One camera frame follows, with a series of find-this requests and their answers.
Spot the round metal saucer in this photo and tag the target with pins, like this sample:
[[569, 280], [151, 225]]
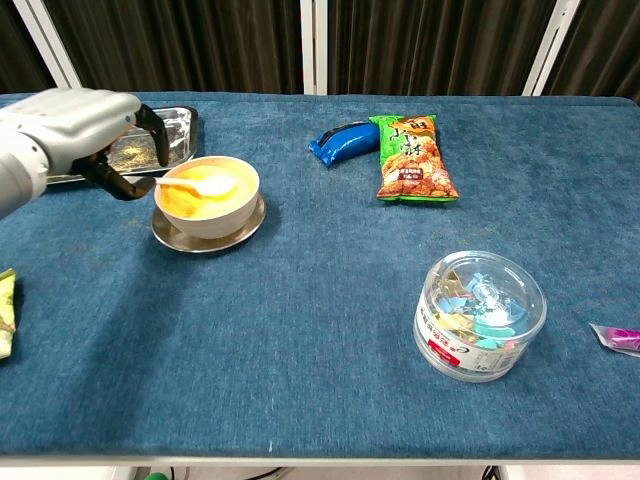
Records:
[[200, 245]]

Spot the dark pleated curtain panel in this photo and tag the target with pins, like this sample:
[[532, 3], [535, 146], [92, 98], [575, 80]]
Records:
[[605, 45], [15, 50], [190, 45], [430, 45]]

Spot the white frame post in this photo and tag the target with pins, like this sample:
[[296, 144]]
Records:
[[314, 45], [50, 45], [550, 45]]

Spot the blue table cloth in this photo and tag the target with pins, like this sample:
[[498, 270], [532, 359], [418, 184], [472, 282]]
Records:
[[300, 325]]

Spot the bowl with yellow filling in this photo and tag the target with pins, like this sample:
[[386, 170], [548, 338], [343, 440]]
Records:
[[210, 220]]

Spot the green snack bag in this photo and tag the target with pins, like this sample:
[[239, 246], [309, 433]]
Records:
[[412, 160]]

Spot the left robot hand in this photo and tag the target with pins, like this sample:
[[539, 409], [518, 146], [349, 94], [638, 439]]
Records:
[[75, 125]]

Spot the rectangular steel tray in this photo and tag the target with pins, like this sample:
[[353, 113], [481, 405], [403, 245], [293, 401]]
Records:
[[177, 130]]

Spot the white plastic spoon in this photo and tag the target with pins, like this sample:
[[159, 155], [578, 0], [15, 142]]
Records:
[[210, 186]]

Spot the pink item in clear wrapper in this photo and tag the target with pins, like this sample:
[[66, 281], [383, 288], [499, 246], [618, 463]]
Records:
[[622, 339]]

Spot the clear round clip container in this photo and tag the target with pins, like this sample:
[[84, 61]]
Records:
[[475, 320]]

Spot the crumpled yellow-green snack bag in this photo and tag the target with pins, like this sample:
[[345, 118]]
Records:
[[6, 315]]

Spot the blue snack packet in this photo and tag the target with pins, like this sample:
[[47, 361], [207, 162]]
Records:
[[345, 142]]

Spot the green rounded object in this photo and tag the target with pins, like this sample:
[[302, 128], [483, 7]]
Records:
[[156, 476]]

